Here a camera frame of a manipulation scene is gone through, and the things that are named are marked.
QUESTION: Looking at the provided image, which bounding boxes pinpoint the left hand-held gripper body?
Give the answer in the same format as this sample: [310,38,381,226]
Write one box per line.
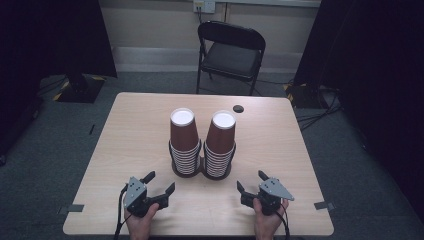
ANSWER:
[122,176,169,219]

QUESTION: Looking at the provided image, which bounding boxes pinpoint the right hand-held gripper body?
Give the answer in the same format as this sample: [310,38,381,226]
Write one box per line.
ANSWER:
[239,177,296,217]

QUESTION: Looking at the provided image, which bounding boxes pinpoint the stack of brown cups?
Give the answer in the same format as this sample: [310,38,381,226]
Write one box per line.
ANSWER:
[203,110,238,179]
[168,107,203,176]

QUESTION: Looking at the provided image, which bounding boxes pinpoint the person's right hand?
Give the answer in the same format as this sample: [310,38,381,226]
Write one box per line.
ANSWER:
[252,197,290,239]

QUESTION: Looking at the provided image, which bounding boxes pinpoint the person's left hand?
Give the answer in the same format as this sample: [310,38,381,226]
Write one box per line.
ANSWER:
[124,202,161,239]

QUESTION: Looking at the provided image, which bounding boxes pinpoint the grey floor tape strip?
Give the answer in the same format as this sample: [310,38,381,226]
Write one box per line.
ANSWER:
[313,200,336,211]
[56,203,85,216]

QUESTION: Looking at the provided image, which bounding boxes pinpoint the black stand base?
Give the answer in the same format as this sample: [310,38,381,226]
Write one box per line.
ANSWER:
[283,82,336,110]
[52,73,107,104]

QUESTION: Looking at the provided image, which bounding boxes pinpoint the black folding chair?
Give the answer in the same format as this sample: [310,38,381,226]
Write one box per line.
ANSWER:
[195,20,267,97]

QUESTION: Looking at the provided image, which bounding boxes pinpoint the black curtain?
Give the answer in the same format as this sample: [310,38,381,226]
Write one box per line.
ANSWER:
[0,0,118,161]
[292,0,424,216]

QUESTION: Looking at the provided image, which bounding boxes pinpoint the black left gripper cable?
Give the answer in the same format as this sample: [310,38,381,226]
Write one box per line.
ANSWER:
[113,184,130,240]

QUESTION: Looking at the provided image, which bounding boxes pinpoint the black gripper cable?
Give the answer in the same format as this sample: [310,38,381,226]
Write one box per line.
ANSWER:
[113,184,130,240]
[273,202,292,240]

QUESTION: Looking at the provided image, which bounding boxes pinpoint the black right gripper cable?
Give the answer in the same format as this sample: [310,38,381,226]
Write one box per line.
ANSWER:
[273,202,292,240]

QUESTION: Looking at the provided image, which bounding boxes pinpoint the black floor cables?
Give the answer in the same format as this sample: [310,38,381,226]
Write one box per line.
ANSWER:
[294,87,343,132]

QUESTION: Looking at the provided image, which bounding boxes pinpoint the white wall socket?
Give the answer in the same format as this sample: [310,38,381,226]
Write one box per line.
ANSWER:
[192,0,217,15]

